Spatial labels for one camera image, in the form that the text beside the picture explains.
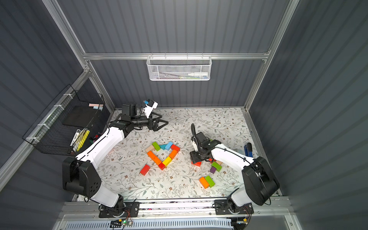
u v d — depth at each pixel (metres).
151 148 0.94
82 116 0.77
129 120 0.65
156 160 0.91
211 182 0.81
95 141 0.85
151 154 0.94
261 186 0.43
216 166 0.87
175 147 0.95
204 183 0.81
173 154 0.93
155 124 0.70
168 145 0.96
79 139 0.62
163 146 0.96
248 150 0.91
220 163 0.88
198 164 0.88
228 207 0.66
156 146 0.96
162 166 0.87
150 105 0.70
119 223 0.72
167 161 0.89
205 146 0.65
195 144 0.72
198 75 0.93
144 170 0.87
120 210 0.66
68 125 0.74
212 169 0.86
